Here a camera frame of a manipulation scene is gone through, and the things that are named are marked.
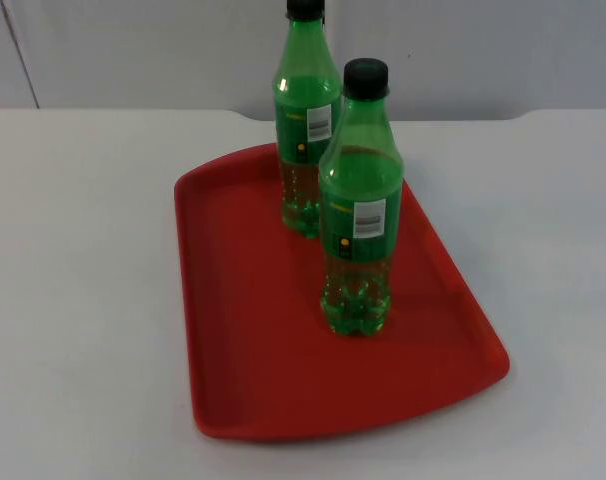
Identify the green plastic bottle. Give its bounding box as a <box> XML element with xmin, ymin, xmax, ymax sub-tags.
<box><xmin>272</xmin><ymin>0</ymin><xmax>343</xmax><ymax>240</ymax></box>
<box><xmin>317</xmin><ymin>57</ymin><xmax>404</xmax><ymax>338</ymax></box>

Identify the red tray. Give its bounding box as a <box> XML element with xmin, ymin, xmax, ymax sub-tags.
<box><xmin>173</xmin><ymin>143</ymin><xmax>511</xmax><ymax>442</ymax></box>

